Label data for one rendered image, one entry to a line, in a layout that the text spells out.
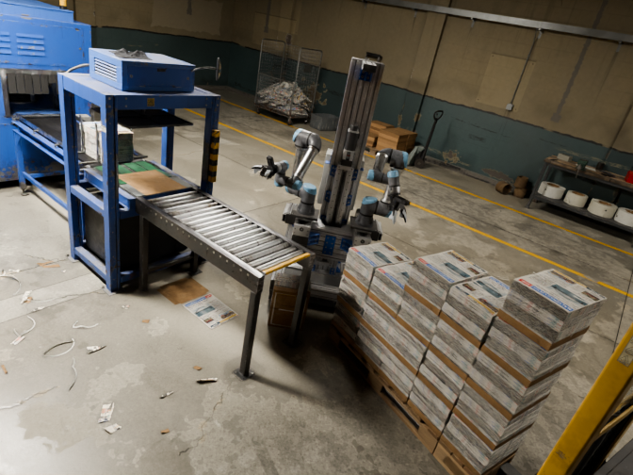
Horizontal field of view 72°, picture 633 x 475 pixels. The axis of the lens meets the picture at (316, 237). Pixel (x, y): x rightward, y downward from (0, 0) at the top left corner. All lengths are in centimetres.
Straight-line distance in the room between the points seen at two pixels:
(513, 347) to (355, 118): 203
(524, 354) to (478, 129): 746
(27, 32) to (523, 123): 778
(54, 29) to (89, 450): 416
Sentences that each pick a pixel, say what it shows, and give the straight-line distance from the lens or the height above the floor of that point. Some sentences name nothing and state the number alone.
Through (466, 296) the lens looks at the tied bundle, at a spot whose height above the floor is 106.
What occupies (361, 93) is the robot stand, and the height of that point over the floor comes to 180.
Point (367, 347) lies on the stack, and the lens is 318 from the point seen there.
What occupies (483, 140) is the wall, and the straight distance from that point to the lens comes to 947.
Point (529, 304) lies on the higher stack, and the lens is 230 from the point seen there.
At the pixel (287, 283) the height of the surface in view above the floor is 38.
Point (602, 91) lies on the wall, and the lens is 906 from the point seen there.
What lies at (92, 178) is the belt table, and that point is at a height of 76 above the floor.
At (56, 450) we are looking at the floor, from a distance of 284.
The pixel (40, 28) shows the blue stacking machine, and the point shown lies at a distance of 553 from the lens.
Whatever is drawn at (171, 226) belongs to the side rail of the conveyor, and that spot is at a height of 76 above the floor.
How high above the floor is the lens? 220
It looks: 26 degrees down
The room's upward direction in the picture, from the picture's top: 12 degrees clockwise
